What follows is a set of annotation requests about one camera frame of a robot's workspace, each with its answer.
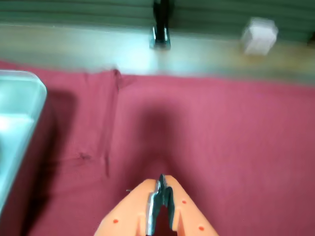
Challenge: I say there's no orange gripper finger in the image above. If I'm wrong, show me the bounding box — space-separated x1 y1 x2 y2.
93 174 165 236
163 175 220 236

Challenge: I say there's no dark red cloth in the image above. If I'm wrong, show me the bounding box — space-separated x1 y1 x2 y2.
0 60 315 236

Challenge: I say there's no white translucent box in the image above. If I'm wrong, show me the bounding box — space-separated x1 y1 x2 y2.
240 16 279 57

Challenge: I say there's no black clamp stand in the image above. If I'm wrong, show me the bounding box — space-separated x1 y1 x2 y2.
149 0 172 51

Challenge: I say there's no rectangular metal tray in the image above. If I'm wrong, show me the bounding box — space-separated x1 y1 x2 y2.
0 70 48 217

